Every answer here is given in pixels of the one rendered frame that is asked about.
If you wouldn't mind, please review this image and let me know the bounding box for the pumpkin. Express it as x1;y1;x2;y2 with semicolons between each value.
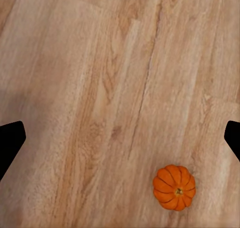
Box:
152;165;196;211

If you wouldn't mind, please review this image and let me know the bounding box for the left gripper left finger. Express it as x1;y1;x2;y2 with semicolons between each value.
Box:
0;121;26;181

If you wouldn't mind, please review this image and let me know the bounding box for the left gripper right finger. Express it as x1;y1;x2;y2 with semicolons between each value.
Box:
224;120;240;161

